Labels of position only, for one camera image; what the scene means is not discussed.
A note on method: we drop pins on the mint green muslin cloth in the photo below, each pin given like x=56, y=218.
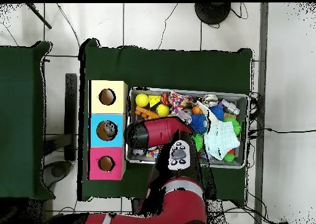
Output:
x=221, y=138

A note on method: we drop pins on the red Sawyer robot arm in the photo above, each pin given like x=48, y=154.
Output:
x=160, y=132

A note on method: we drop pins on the wooden three-hole box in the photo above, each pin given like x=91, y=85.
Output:
x=119, y=140

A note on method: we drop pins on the orange block toy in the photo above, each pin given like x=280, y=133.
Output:
x=145, y=113

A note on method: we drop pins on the polka dot cloth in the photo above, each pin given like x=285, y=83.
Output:
x=180, y=101

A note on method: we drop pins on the mini orange basketball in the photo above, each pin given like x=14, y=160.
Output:
x=196, y=110

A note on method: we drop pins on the blue spiky ball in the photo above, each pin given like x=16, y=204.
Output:
x=198, y=124
x=217, y=111

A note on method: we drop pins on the dark green table cloth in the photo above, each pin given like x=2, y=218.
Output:
x=19, y=85
x=160, y=66

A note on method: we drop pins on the crushed cream can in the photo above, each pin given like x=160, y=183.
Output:
x=210, y=99

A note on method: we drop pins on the green spiky ball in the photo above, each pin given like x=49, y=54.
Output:
x=235, y=125

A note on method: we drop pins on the black upright stand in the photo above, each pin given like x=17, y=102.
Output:
x=70, y=98

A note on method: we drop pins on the grey oval floor object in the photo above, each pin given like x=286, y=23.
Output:
x=58, y=171

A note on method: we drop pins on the black round stand base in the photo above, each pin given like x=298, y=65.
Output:
x=212, y=13

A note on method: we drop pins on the black tripod leg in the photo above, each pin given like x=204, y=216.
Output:
x=39, y=16

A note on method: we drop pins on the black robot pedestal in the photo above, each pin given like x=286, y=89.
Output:
x=137, y=205

